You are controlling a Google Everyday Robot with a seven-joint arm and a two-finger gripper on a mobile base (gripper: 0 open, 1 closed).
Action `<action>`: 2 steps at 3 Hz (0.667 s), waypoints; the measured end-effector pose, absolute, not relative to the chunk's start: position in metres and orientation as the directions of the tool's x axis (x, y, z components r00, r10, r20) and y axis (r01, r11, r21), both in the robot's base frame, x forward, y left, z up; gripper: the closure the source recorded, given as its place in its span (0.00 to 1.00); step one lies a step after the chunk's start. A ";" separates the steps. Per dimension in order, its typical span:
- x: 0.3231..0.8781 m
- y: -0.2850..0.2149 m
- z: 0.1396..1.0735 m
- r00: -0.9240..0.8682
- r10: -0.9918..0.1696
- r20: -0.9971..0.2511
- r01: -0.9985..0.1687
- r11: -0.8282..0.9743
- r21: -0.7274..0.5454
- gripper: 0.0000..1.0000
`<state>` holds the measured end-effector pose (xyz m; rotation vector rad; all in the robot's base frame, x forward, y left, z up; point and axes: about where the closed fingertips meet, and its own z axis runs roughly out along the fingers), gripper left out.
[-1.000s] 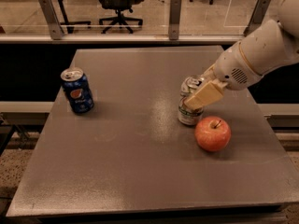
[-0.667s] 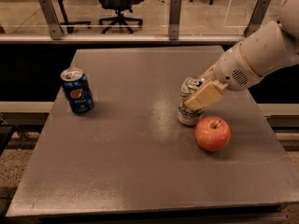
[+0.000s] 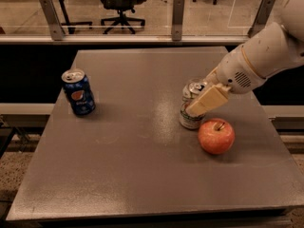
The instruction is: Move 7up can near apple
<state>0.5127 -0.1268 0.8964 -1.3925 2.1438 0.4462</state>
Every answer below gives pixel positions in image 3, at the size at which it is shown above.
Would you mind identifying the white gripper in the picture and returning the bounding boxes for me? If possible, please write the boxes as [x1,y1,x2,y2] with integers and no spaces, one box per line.
[188,49,266,115]

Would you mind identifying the white green 7up can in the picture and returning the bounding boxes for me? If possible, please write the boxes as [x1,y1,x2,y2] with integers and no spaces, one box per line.
[180,78,205,130]

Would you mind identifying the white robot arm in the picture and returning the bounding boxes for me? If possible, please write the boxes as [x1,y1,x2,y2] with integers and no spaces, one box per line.
[186,0,304,117]

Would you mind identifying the red apple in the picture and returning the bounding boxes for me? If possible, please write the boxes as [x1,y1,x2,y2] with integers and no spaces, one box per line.
[198,118,235,155]

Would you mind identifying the blue pepsi can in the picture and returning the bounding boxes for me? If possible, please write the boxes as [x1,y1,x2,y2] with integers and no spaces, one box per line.
[62,68,96,116]

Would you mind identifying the black office chair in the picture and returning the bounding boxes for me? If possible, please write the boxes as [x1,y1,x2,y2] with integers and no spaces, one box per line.
[100,0,147,34]

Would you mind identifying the black stand leg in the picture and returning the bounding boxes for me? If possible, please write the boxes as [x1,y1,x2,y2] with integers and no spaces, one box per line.
[58,0,93,34]

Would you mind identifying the middle metal railing bracket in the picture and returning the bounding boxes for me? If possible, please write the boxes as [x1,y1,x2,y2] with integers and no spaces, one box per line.
[171,0,184,41]

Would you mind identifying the metal railing bracket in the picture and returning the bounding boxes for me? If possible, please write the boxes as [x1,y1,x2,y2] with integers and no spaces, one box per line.
[248,0,276,38]
[39,0,65,41]
[171,0,184,41]

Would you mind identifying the right metal railing bracket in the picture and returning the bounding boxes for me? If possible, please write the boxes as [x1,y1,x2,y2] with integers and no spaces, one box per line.
[248,0,276,38]

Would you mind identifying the left metal railing bracket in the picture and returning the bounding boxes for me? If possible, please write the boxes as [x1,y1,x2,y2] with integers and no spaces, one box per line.
[39,0,65,41]

